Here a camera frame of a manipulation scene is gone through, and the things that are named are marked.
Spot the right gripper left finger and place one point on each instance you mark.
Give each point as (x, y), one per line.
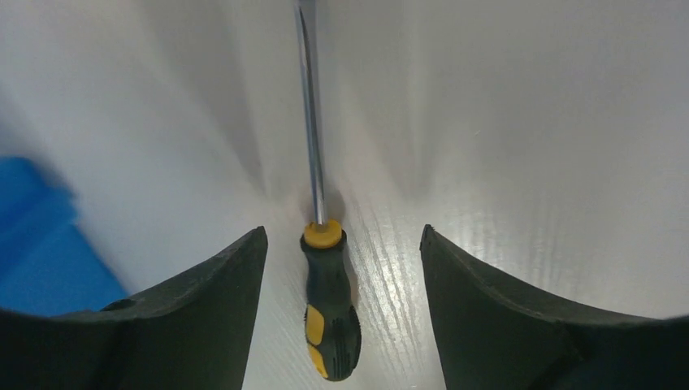
(192, 331)

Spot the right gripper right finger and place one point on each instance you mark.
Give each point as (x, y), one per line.
(495, 331)

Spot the black yellow handled screwdriver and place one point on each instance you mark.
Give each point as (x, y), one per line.
(332, 328)

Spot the blue plastic bin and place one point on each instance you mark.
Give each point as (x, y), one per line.
(47, 265)

